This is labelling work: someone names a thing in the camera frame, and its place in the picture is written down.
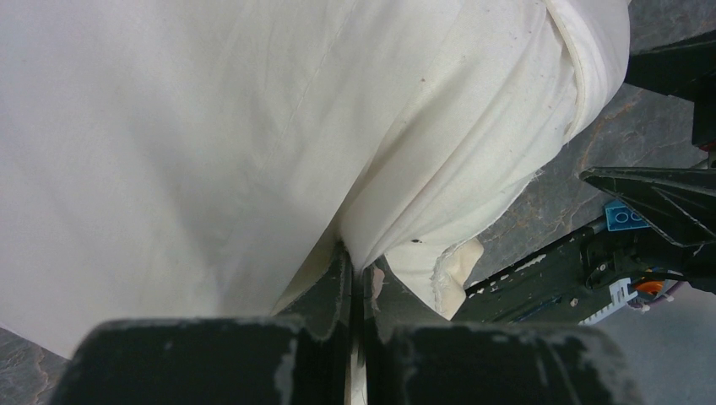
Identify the white pillow insert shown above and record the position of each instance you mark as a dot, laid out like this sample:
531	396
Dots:
182	158

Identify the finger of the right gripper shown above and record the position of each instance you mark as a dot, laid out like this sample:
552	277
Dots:
679	204

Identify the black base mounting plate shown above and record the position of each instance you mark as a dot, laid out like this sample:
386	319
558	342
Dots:
564	282

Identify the blue toy brick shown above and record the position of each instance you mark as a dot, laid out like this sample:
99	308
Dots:
619	217

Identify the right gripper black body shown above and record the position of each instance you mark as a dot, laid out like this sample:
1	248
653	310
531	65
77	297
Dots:
695	263

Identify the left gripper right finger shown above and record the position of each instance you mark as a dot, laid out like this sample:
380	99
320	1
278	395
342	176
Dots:
414	356

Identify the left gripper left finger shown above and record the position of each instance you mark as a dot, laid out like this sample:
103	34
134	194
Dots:
299	356

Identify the grey pillowcase with cream ruffle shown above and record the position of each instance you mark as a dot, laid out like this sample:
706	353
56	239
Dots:
497	100

